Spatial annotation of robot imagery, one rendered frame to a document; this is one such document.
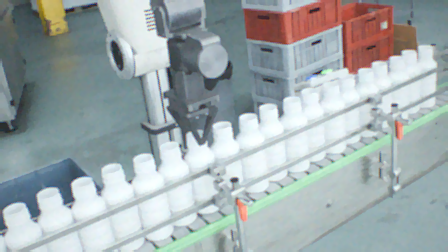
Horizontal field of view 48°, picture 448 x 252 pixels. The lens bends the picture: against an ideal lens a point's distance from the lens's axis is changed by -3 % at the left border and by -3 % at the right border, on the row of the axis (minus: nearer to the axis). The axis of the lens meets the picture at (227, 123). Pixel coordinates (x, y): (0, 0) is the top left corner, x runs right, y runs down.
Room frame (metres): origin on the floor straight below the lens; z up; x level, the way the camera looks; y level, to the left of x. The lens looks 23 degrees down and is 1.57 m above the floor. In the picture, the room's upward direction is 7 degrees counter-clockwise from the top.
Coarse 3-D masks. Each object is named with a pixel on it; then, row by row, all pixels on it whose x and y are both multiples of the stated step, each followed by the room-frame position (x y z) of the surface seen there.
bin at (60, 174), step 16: (64, 160) 1.33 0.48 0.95; (16, 176) 1.26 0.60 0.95; (32, 176) 1.28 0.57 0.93; (48, 176) 1.30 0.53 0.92; (64, 176) 1.33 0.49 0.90; (80, 176) 1.29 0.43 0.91; (0, 192) 1.23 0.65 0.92; (16, 192) 1.25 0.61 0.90; (32, 192) 1.27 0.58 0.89; (64, 192) 1.32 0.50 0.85; (96, 192) 1.19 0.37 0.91; (0, 208) 1.22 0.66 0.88; (32, 208) 1.27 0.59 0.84; (0, 224) 1.22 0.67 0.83
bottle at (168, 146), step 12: (168, 144) 0.88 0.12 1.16; (168, 156) 0.85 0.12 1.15; (180, 156) 0.86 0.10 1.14; (168, 168) 0.85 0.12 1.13; (180, 168) 0.85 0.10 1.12; (168, 180) 0.84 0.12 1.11; (168, 192) 0.84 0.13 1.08; (180, 192) 0.84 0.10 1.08; (192, 192) 0.86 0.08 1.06; (180, 204) 0.84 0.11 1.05; (192, 204) 0.85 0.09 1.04; (192, 216) 0.85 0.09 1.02
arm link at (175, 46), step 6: (168, 42) 0.89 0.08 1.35; (174, 42) 0.88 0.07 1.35; (180, 42) 0.87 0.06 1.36; (168, 48) 0.89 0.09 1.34; (174, 48) 0.88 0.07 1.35; (180, 48) 0.87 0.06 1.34; (168, 54) 0.89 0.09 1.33; (174, 54) 0.88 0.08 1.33; (180, 54) 0.87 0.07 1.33; (174, 60) 0.88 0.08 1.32; (180, 60) 0.87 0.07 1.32; (174, 66) 0.88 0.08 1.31; (180, 66) 0.87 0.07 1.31; (186, 72) 0.88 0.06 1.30
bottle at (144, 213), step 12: (144, 156) 0.85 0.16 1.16; (144, 168) 0.81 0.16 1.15; (144, 180) 0.81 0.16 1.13; (156, 180) 0.82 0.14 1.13; (144, 192) 0.80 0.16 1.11; (144, 204) 0.80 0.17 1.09; (156, 204) 0.80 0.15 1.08; (168, 204) 0.83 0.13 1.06; (144, 216) 0.80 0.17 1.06; (156, 216) 0.80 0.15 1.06; (168, 216) 0.82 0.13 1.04; (144, 228) 0.81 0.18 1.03; (168, 228) 0.81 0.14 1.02; (156, 240) 0.80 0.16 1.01
